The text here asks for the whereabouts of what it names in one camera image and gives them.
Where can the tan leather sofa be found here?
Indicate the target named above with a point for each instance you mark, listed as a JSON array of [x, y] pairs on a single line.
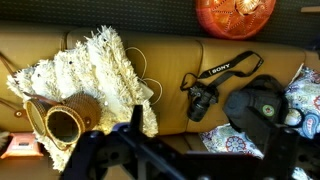
[[168, 59]]

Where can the black Sony camera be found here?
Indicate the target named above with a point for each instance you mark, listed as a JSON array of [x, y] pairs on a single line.
[[204, 95]]

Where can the white charger with cable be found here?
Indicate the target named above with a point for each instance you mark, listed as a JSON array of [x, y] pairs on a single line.
[[143, 81]]

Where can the black camera bag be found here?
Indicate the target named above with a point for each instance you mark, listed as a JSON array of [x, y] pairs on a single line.
[[262, 99]]

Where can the pink tissue box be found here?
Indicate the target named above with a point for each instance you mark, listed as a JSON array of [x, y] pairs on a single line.
[[21, 145]]

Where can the colourful floral pillow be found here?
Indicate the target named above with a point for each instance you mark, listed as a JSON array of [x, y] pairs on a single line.
[[302, 121]]

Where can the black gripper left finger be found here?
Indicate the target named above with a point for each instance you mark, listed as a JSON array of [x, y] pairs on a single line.
[[136, 122]]

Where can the cream shaggy pillow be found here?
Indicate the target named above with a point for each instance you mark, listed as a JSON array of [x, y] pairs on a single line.
[[98, 67]]

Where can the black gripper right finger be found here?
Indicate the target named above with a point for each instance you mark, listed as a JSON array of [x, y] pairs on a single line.
[[262, 132]]

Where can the brown round woven bag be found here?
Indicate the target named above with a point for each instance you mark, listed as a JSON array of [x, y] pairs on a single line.
[[61, 120]]

